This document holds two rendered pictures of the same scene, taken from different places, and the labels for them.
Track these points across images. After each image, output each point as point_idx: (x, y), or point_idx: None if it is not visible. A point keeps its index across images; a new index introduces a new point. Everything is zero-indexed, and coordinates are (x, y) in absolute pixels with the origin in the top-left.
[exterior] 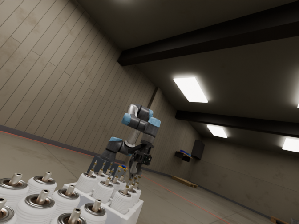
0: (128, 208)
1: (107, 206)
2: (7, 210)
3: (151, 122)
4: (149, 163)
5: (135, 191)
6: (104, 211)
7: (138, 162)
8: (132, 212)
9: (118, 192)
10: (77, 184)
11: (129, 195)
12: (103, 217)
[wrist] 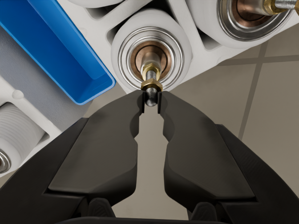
0: (197, 49)
1: (103, 42)
2: None
3: None
4: None
5: (276, 24)
6: (7, 165)
7: (212, 203)
8: (189, 77)
9: (116, 56)
10: None
11: (161, 82)
12: (7, 172)
